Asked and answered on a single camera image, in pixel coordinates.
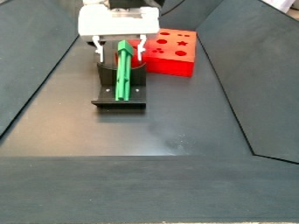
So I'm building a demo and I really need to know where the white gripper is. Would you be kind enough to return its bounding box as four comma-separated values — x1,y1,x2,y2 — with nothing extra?
78,4,160,63

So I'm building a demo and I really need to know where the green three-prong object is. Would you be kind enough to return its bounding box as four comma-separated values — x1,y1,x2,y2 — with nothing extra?
116,40,133,101

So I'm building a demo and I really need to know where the black curved fixture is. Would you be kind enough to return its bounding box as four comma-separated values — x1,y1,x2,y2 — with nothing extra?
90,64,145,109

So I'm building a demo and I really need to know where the red shape-sorting block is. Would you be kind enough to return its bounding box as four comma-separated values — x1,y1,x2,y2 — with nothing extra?
130,28,197,77

